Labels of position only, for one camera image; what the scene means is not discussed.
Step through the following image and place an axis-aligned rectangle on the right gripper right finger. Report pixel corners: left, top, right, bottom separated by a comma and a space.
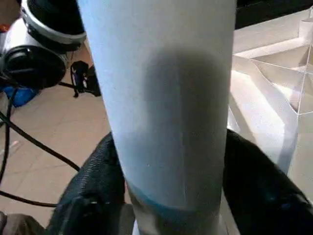
221, 128, 313, 235

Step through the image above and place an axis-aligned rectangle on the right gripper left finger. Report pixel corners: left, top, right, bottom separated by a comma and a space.
45, 131, 134, 235

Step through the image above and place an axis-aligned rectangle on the white plastic table top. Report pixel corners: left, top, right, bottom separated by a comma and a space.
226, 7, 313, 199

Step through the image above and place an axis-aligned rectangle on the white plastic table leg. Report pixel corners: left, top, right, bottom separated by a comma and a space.
76, 0, 238, 235

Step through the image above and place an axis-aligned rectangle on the dark olive round object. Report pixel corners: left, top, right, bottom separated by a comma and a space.
0, 211, 46, 235

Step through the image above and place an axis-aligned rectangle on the small black floor device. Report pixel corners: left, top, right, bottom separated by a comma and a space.
70, 60, 102, 98

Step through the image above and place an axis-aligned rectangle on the blue floor item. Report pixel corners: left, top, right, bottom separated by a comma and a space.
2, 86, 40, 109

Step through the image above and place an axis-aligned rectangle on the black floor cable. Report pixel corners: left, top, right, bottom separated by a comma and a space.
0, 87, 82, 172
0, 189, 59, 209

